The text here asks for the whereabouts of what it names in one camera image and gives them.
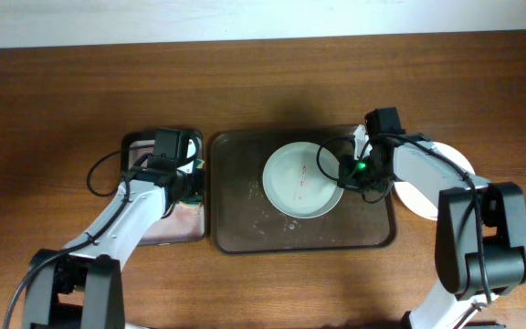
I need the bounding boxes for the green yellow sponge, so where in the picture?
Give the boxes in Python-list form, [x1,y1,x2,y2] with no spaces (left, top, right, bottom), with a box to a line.
[179,159,205,209]

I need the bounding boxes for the pink plate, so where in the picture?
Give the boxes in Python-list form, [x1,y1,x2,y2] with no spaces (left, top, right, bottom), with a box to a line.
[394,142,475,221]

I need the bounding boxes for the pale green plate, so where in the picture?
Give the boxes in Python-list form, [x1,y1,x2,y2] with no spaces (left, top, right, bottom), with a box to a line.
[262,142,343,219]

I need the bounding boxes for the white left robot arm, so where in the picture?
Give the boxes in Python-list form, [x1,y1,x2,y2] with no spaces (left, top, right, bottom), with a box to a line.
[15,166,205,328]

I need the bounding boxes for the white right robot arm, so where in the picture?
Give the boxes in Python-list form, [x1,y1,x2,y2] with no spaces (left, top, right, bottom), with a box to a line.
[337,133,526,329]

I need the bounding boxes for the black soapy water tray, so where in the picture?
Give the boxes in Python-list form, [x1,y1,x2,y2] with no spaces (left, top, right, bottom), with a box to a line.
[120,128,205,246]

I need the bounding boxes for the dark brown serving tray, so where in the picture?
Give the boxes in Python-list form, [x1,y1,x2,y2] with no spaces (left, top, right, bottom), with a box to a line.
[207,125,396,254]

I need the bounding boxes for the right black cable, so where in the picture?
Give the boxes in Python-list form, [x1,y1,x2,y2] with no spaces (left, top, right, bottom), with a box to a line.
[315,133,396,205]

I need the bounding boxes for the black cable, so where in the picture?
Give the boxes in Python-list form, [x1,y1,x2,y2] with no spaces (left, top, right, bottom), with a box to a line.
[315,133,396,205]
[85,132,201,198]

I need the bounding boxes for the left black cable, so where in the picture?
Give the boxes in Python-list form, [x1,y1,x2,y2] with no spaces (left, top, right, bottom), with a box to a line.
[85,132,201,198]

